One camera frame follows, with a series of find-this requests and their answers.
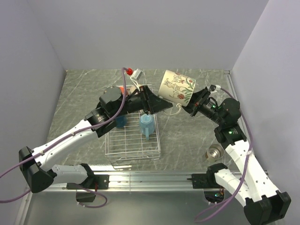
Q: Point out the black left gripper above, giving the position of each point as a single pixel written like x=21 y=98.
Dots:
x=152 y=103

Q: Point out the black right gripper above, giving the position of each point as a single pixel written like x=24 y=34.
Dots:
x=196 y=101

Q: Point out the light blue mug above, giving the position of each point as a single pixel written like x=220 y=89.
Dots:
x=147 y=125

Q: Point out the cream mug green inside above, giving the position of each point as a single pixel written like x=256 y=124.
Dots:
x=176 y=88

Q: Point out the dark blue mug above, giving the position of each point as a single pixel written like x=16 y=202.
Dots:
x=121 y=121

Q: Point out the beige tall printed mug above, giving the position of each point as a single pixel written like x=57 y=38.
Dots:
x=134 y=90

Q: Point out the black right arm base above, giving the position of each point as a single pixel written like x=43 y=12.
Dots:
x=202 y=181

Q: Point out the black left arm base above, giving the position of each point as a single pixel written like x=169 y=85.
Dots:
x=87 y=192

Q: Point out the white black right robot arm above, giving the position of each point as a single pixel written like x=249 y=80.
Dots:
x=262 y=201

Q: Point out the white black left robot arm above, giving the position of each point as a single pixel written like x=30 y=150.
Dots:
x=39 y=165

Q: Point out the stainless steel cup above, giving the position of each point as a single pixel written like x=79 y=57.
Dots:
x=214 y=153

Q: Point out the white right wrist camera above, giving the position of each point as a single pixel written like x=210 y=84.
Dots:
x=214 y=88

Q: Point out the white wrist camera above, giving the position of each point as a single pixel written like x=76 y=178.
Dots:
x=214 y=88
x=135 y=75

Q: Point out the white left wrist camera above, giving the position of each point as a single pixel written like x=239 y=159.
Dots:
x=135 y=75

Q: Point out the white wire dish rack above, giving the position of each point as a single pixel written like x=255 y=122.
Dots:
x=128 y=143

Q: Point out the aluminium mounting rail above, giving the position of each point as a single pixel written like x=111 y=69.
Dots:
x=132 y=198

